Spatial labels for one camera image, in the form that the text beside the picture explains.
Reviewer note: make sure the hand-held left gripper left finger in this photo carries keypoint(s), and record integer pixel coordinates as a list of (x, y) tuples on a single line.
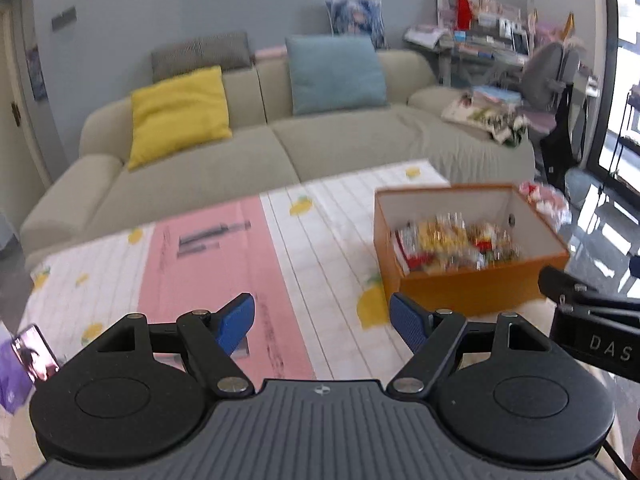
[(237, 320)]

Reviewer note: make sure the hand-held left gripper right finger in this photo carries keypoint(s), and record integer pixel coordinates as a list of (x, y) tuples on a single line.
[(407, 322)]

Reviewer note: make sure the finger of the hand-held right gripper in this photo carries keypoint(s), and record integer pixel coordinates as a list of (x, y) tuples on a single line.
[(575, 292)]

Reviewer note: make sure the orange cardboard box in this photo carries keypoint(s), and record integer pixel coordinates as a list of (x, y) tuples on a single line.
[(450, 290)]

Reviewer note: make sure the red snack packet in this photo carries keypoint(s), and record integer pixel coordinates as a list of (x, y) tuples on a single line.
[(412, 255)]

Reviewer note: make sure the clear green snack packet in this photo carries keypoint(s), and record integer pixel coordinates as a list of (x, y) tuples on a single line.
[(500, 255)]

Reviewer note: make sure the snacks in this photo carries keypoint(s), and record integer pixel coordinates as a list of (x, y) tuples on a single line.
[(442, 235)]

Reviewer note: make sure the brown snack packet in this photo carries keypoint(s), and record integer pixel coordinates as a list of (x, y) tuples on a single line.
[(482, 240)]

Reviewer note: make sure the plastic snack bag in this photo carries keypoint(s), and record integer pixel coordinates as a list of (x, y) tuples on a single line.
[(545, 200)]

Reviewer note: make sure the black garment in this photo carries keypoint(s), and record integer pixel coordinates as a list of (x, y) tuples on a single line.
[(562, 150)]

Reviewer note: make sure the green white tote bag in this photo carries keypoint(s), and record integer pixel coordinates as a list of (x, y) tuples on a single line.
[(515, 132)]

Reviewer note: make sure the beige sofa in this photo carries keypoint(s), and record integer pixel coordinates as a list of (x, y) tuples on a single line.
[(350, 145)]

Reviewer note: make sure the black metal rack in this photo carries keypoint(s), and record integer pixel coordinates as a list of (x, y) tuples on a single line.
[(632, 105)]

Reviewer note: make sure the black smartphone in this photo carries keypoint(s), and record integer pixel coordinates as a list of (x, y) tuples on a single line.
[(35, 355)]

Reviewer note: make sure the stack of books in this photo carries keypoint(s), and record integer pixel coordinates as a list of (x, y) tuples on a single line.
[(495, 96)]

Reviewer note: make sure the yellow pillow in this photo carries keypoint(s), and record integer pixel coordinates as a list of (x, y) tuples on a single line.
[(175, 115)]

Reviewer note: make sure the open magazine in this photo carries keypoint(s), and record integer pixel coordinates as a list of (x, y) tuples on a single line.
[(462, 110)]

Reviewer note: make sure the grey desk chair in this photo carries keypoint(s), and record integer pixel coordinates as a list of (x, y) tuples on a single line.
[(545, 70)]

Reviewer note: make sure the purple box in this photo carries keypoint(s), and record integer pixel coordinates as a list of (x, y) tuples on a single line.
[(12, 390)]

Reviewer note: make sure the white desk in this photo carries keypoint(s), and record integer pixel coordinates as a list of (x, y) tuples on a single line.
[(465, 67)]

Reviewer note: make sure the white tablet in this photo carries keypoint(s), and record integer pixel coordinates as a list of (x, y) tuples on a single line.
[(520, 42)]

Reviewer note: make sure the blue pillow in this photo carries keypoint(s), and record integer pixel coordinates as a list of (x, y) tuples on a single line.
[(335, 75)]

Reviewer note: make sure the pink pillow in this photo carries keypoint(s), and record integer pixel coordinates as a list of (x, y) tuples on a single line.
[(270, 52)]

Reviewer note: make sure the grey pillow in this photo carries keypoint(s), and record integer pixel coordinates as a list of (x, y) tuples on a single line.
[(200, 50)]

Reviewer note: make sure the white desk shelf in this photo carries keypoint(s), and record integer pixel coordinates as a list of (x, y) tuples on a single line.
[(495, 25)]

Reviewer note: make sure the red bag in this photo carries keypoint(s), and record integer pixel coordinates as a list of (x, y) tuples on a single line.
[(464, 10)]

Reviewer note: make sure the figure print pillow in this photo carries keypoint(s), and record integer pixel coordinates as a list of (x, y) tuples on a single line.
[(355, 20)]

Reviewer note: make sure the wall poster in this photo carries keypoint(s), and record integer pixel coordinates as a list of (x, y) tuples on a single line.
[(36, 72)]

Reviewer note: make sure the grey wall switch panel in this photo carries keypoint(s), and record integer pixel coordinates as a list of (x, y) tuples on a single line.
[(64, 17)]

